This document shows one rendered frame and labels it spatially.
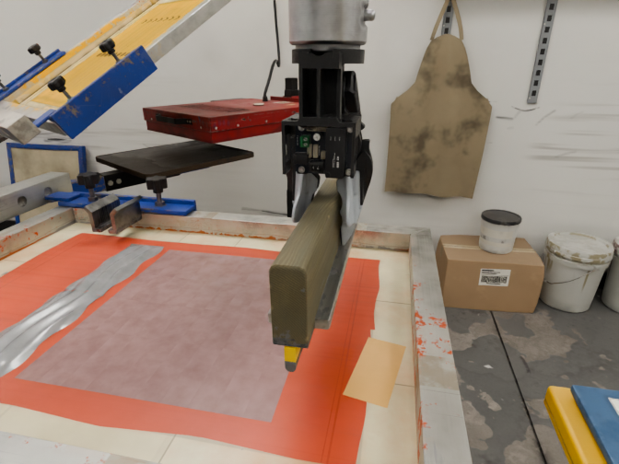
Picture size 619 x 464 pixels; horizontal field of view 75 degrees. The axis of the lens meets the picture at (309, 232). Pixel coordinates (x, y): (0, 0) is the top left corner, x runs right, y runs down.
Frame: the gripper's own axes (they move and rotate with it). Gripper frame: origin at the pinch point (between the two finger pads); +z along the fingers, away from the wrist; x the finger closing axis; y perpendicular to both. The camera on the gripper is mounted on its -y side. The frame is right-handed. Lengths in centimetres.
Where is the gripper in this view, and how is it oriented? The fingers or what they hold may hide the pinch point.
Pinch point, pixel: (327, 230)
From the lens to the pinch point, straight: 49.2
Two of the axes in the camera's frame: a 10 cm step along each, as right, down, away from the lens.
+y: -2.0, 3.8, -9.0
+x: 9.8, 0.8, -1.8
